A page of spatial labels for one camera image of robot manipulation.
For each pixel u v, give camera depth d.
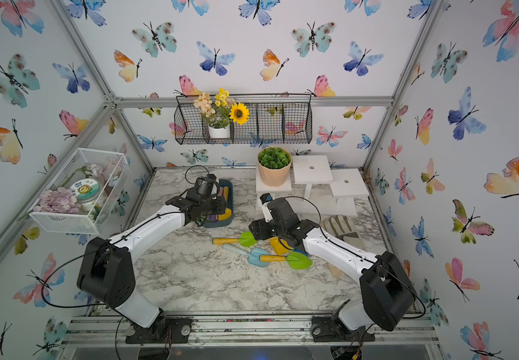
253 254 0.91
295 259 0.88
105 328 0.74
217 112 0.86
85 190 0.66
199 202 0.68
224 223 0.99
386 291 0.42
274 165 0.85
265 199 0.74
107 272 0.44
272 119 0.98
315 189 1.10
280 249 0.91
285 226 0.62
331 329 0.73
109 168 0.79
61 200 0.60
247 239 0.96
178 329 0.74
